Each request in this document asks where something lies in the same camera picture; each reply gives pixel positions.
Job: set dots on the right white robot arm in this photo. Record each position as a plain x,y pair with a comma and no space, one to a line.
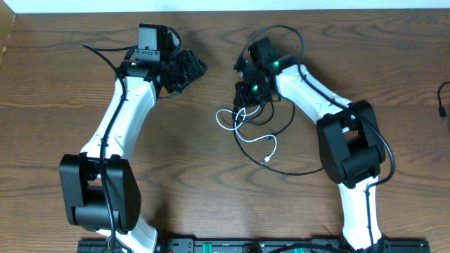
351,147

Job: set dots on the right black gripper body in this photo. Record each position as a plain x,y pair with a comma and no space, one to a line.
252,94

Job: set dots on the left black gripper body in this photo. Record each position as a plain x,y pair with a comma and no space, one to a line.
179,69

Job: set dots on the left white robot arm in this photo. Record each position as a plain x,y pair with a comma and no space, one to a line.
99,189

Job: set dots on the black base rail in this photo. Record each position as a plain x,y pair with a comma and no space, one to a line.
318,244

